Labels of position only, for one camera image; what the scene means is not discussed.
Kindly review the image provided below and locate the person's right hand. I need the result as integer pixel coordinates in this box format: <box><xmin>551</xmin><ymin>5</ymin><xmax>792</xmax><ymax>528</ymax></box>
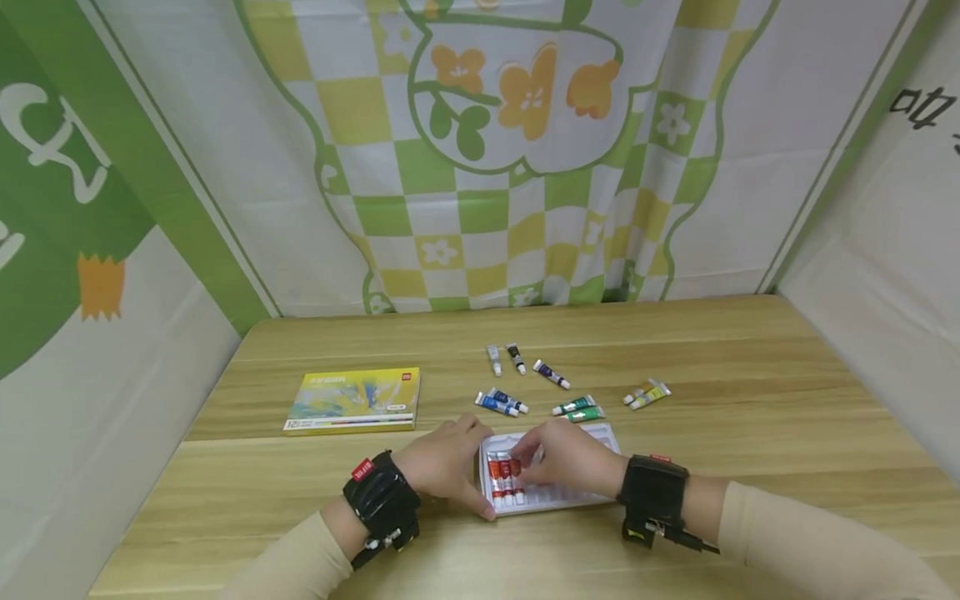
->
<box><xmin>510</xmin><ymin>418</ymin><xmax>633</xmax><ymax>501</ymax></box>

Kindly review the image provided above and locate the person's left forearm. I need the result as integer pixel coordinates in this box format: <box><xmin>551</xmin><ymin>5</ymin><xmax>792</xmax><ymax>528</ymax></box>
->
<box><xmin>216</xmin><ymin>498</ymin><xmax>370</xmax><ymax>600</ymax></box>

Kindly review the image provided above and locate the dark blue paint tube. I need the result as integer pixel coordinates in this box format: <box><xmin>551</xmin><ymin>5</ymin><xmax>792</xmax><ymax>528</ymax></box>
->
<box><xmin>487</xmin><ymin>387</ymin><xmax>530</xmax><ymax>415</ymax></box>

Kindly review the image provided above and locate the person's right forearm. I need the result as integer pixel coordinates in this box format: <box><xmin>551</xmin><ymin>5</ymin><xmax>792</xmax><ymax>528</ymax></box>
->
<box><xmin>678</xmin><ymin>473</ymin><xmax>960</xmax><ymax>600</ymax></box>

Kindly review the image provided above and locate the white plastic tube tray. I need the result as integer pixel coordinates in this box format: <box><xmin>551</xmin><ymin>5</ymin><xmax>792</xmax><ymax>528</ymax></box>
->
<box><xmin>477</xmin><ymin>422</ymin><xmax>623</xmax><ymax>518</ymax></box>

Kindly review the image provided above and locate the yellow paint set box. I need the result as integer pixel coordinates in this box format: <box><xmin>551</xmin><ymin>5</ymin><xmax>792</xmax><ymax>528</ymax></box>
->
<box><xmin>282</xmin><ymin>367</ymin><xmax>422</xmax><ymax>437</ymax></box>

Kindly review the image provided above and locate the person's left hand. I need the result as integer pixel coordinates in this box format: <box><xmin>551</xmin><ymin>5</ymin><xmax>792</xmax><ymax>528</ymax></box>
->
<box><xmin>391</xmin><ymin>413</ymin><xmax>499</xmax><ymax>523</ymax></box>

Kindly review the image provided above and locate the purple paint tube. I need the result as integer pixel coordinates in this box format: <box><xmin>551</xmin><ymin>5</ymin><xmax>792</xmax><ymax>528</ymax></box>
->
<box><xmin>532</xmin><ymin>359</ymin><xmax>572</xmax><ymax>391</ymax></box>

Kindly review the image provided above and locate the light blue paint tube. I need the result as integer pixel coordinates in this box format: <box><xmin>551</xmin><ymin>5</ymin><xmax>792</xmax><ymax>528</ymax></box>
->
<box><xmin>473</xmin><ymin>392</ymin><xmax>520</xmax><ymax>418</ymax></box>

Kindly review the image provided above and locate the black wrist band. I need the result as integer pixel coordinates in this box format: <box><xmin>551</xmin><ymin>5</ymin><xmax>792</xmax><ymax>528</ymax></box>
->
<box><xmin>615</xmin><ymin>453</ymin><xmax>723</xmax><ymax>556</ymax></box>
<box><xmin>342</xmin><ymin>450</ymin><xmax>423</xmax><ymax>573</ymax></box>

